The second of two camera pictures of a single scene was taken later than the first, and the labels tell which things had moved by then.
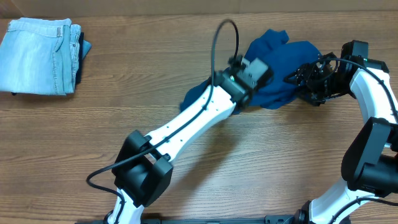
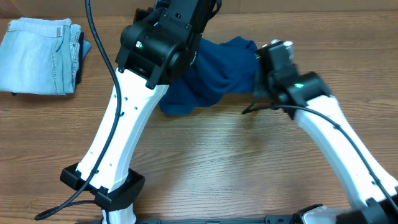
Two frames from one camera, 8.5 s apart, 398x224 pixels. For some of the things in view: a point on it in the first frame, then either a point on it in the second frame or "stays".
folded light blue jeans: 40,56 stays
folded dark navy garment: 84,46 stays
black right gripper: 305,79 -> 259,73
